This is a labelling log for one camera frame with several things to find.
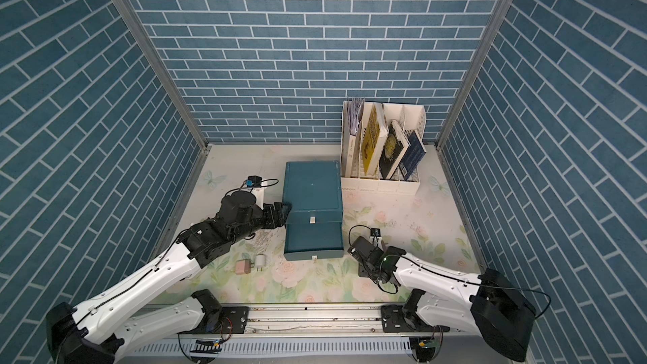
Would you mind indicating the blue book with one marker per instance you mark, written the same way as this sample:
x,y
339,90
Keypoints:
x,y
412,157

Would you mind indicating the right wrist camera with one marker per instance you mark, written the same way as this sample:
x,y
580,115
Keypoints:
x,y
376,235

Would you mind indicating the white papers bundle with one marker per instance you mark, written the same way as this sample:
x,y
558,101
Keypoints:
x,y
354,112

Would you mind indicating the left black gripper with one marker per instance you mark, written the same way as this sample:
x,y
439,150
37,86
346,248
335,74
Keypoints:
x,y
280,219

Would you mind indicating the black book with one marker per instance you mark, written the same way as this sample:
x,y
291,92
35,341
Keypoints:
x,y
393,150

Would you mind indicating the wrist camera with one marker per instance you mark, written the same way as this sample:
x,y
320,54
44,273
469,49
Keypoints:
x,y
254,184
376,235

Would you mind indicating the white file organizer rack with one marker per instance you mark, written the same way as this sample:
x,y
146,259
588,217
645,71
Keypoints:
x,y
412,118

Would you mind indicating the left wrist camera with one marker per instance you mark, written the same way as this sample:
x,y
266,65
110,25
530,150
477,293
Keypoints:
x,y
254,184

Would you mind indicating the metal rail base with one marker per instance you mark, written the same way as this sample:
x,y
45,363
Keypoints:
x,y
268,331

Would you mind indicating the yellow book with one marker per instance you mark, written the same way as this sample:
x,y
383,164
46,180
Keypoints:
x,y
374,135

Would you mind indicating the pink plug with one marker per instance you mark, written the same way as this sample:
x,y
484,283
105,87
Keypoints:
x,y
243,267

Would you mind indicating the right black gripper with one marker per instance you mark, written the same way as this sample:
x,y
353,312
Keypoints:
x,y
361,271

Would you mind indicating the white plug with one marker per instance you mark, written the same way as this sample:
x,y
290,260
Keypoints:
x,y
260,262

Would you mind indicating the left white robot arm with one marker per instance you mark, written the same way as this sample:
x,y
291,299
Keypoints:
x,y
105,328

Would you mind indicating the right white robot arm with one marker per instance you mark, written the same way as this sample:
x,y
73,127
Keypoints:
x,y
440,300

